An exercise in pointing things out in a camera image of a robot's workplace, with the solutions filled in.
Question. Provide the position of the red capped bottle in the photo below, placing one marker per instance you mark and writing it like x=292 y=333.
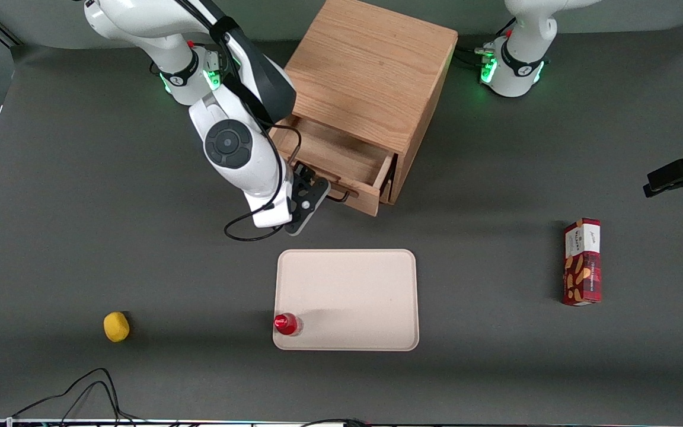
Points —
x=286 y=324

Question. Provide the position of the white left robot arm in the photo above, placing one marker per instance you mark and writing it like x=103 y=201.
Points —
x=519 y=59

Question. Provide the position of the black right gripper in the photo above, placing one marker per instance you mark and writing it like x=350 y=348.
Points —
x=305 y=174

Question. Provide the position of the oak wood drawer cabinet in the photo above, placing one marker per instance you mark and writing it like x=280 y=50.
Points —
x=365 y=65

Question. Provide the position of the yellow lemon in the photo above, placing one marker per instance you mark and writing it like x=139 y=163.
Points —
x=116 y=327

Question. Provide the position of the beige plastic tray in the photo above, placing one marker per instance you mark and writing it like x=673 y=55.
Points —
x=353 y=290

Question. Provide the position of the red cookie box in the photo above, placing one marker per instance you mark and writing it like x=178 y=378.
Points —
x=583 y=267

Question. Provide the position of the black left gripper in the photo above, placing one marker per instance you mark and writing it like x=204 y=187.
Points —
x=675 y=174

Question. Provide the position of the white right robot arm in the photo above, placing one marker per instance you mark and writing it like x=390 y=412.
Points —
x=229 y=145

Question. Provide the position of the oak drawer with shallow front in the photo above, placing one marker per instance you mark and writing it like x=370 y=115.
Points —
x=341 y=148

